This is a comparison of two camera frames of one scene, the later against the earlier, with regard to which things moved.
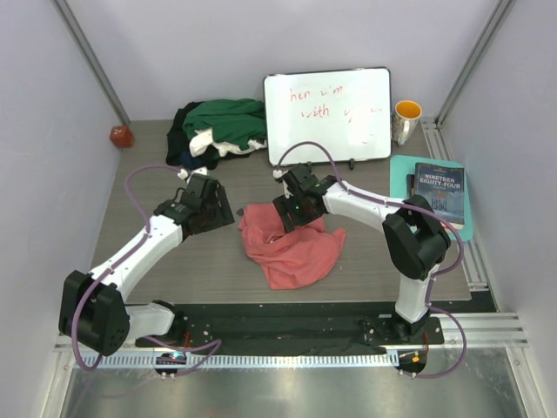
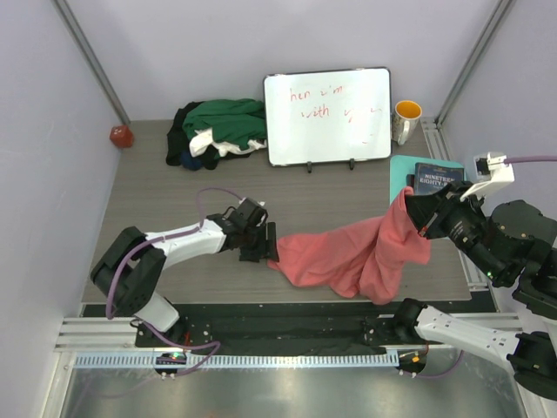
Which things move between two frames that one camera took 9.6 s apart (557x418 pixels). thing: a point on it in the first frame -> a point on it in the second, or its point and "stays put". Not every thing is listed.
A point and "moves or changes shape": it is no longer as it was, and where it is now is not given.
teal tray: x=401 y=166 stays put
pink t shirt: x=290 y=259 moves or changes shape
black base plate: x=296 y=327 stays put
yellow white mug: x=405 y=120 stays put
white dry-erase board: x=349 y=111 stays put
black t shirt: x=178 y=151 stays put
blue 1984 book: x=444 y=188 stays put
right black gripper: x=284 y=206 -> x=424 y=210
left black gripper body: x=209 y=222 -> x=254 y=246
